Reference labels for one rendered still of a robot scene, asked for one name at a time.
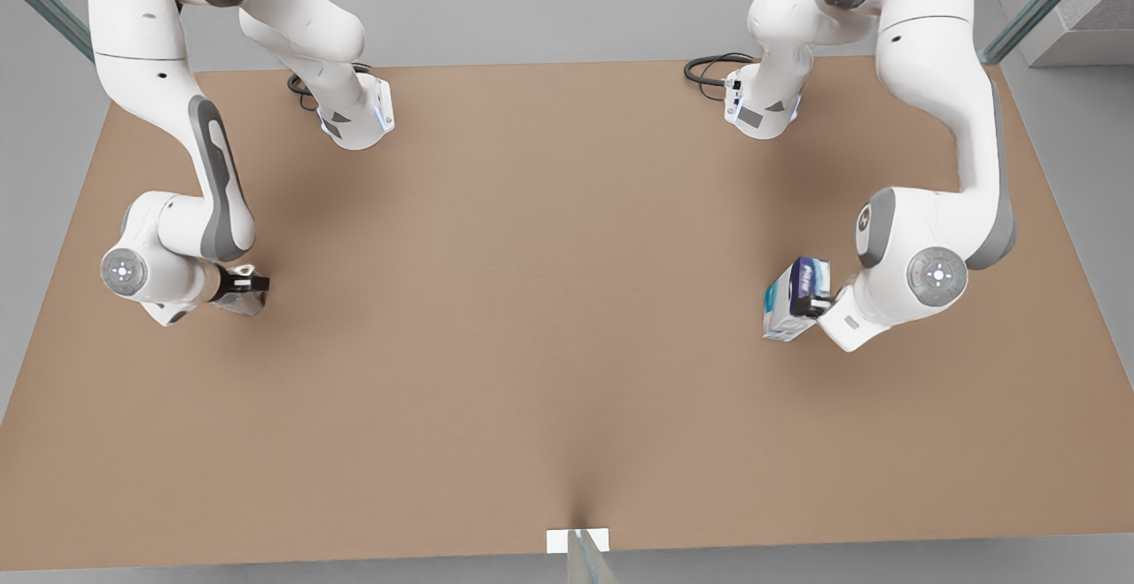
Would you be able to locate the blue and white printed box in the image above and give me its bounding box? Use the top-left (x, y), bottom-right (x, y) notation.
top-left (761, 255), bottom-right (835, 343)

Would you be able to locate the grey concrete block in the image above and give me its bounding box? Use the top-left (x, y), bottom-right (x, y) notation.
top-left (1017, 0), bottom-right (1134, 68)

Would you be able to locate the black cable loop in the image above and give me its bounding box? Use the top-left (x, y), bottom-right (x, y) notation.
top-left (285, 62), bottom-right (374, 113)
top-left (683, 52), bottom-right (757, 104)

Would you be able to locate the white post foot plate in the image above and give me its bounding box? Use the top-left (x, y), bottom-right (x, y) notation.
top-left (546, 527), bottom-right (611, 555)

